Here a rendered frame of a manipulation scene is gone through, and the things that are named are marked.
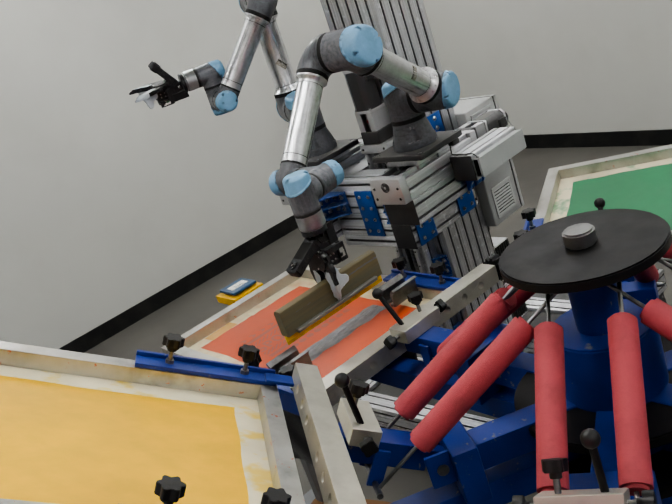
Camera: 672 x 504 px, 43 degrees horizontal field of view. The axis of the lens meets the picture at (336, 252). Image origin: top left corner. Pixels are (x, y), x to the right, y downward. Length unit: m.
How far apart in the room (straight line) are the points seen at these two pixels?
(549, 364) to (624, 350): 0.12
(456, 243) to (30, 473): 2.10
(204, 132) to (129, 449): 4.82
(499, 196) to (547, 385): 1.97
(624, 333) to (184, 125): 5.01
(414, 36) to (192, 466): 1.96
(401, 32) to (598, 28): 3.25
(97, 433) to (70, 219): 4.29
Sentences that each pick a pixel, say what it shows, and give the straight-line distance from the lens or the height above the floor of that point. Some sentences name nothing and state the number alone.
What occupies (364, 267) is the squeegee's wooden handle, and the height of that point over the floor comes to 1.12.
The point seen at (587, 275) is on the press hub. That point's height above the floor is 1.32.
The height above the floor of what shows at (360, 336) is 0.95.
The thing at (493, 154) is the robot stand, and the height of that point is 1.15.
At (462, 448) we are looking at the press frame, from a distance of 1.63.
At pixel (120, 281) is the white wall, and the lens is 6.02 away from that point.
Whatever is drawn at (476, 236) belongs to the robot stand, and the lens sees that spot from 3.33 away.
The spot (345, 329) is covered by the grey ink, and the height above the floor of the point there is 0.96.
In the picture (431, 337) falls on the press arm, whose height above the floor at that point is 1.04.
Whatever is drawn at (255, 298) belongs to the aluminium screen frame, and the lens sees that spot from 2.83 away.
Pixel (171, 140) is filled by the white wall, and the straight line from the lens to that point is 6.15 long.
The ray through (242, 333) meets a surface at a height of 0.95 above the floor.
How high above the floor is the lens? 1.97
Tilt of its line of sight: 19 degrees down
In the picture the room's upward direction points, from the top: 19 degrees counter-clockwise
